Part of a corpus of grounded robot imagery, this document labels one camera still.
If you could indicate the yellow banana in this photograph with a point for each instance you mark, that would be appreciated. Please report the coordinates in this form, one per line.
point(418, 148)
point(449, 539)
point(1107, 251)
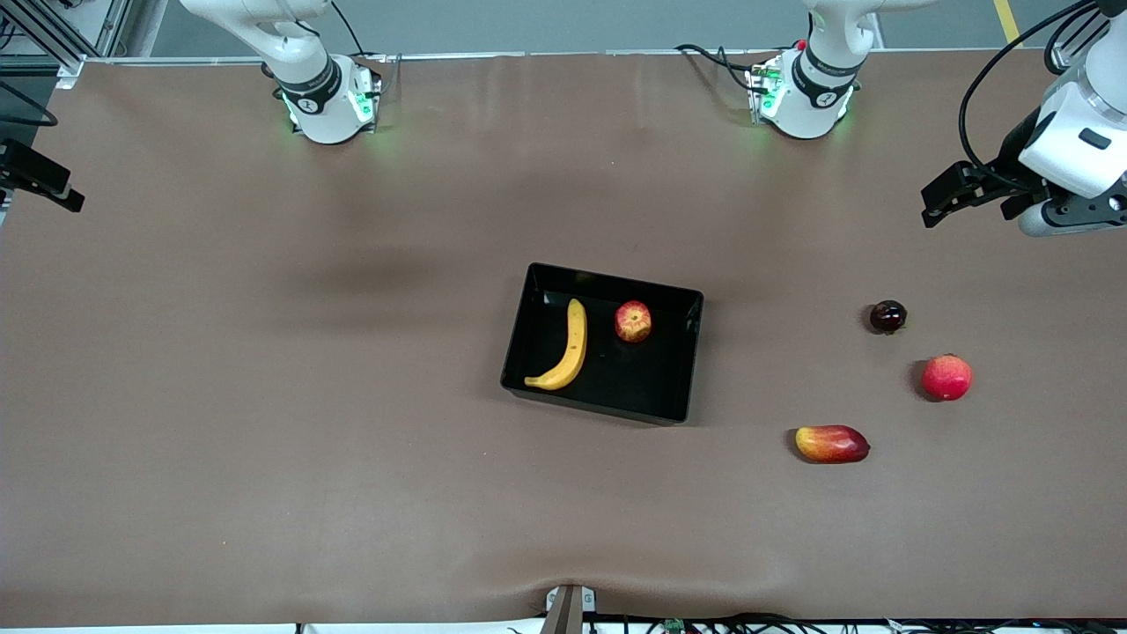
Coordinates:
point(574, 348)

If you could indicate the aluminium frame profile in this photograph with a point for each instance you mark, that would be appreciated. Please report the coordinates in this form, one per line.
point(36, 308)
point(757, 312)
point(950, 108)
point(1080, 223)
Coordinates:
point(53, 35)

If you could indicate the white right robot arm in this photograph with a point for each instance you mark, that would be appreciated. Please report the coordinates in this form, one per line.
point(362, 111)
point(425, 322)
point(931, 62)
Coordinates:
point(326, 114)

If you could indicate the red yellow mango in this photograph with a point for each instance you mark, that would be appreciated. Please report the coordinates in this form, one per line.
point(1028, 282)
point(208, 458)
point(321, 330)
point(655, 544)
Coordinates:
point(832, 444)

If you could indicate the aluminium table edge rail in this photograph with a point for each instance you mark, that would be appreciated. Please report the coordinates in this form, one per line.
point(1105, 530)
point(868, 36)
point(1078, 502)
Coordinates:
point(1070, 53)

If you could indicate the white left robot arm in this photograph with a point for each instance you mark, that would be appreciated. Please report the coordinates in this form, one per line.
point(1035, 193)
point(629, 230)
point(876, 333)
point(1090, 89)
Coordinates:
point(810, 106)

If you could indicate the red yellow apple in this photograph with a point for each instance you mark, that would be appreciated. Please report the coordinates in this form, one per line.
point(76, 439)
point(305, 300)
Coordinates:
point(633, 321)

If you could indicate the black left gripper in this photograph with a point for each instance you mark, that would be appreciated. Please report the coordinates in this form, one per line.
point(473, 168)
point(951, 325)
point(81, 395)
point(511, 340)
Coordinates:
point(1015, 157)

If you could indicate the dark purple plum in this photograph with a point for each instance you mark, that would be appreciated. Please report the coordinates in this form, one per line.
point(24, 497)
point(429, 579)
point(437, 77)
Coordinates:
point(887, 317)

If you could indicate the black plastic tray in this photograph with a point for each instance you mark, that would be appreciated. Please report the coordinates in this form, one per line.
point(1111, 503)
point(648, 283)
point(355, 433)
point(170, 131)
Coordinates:
point(616, 379)

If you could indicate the grey metal table bracket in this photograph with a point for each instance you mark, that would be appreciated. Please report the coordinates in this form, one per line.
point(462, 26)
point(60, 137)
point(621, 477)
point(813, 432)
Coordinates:
point(568, 612)

